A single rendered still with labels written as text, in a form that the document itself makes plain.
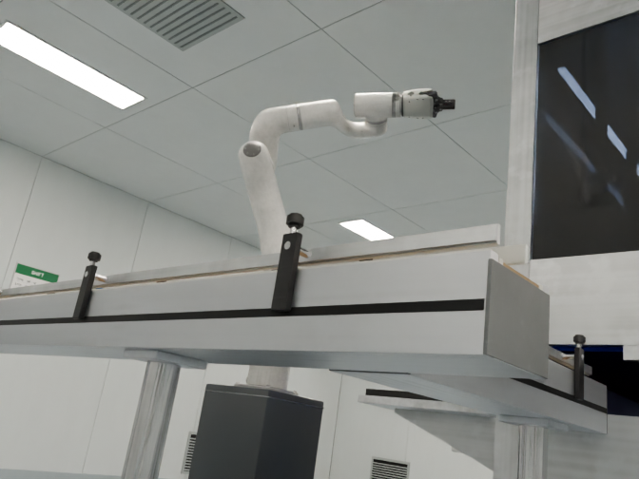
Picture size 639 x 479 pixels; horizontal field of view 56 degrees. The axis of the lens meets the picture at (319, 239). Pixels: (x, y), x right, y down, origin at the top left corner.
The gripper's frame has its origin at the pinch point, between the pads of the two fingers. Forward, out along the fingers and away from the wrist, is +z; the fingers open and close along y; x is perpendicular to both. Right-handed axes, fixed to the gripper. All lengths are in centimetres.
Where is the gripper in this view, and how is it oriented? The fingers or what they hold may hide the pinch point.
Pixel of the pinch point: (449, 104)
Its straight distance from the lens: 210.8
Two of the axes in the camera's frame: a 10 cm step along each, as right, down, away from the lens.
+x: -1.2, 8.1, -5.7
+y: 1.3, 5.8, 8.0
